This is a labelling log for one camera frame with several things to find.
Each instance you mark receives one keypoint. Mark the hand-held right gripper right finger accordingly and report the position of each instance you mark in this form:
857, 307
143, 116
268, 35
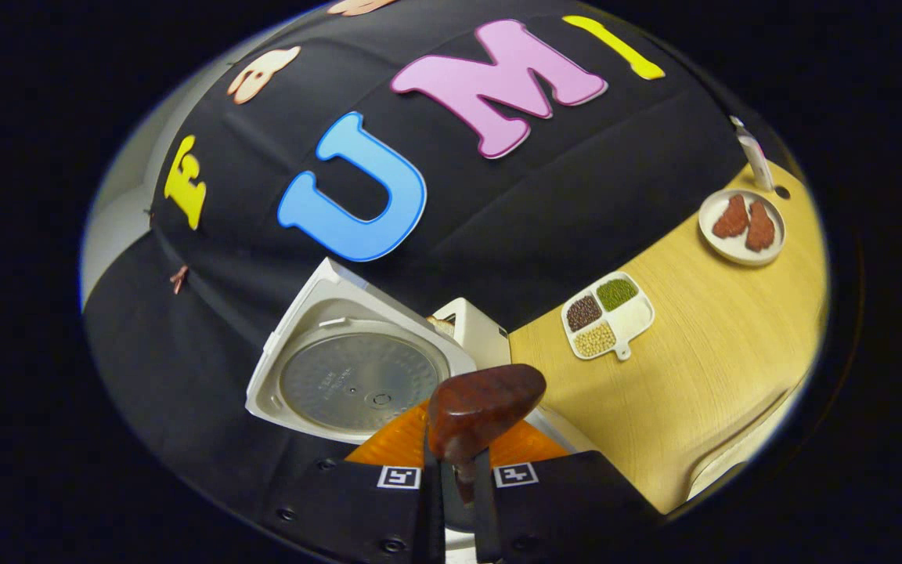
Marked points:
561, 509

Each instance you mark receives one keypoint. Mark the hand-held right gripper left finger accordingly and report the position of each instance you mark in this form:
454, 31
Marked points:
357, 509

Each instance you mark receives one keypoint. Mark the white rice cooker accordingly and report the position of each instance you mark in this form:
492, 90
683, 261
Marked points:
357, 384

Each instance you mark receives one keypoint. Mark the brown wooden spoon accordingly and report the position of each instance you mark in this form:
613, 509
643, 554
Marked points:
482, 403

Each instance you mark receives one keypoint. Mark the yellow beans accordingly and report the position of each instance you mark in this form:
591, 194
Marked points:
595, 339

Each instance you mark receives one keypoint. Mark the white toaster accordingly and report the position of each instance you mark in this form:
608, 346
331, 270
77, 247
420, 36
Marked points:
478, 333

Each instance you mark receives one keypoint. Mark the brown beans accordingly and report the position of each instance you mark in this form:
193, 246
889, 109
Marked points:
583, 312

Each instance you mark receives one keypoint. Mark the white divided dish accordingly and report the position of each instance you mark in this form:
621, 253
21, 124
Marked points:
633, 317

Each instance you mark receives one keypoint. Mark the toast bread slice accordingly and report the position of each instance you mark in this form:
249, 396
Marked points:
441, 322

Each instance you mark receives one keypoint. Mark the green beans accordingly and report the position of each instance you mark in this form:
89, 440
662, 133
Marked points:
617, 294

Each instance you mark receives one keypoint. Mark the pink cloth clip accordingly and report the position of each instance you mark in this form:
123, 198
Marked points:
178, 278

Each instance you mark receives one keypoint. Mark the white round plate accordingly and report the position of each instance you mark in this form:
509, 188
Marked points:
737, 249

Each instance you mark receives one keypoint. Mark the red-brown sausage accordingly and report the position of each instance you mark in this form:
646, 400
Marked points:
730, 218
761, 227

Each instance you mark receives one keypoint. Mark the black desk grommet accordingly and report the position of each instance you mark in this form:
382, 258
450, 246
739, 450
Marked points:
782, 192

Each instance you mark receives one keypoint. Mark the clear bottle pink label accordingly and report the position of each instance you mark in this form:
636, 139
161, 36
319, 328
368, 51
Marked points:
756, 160

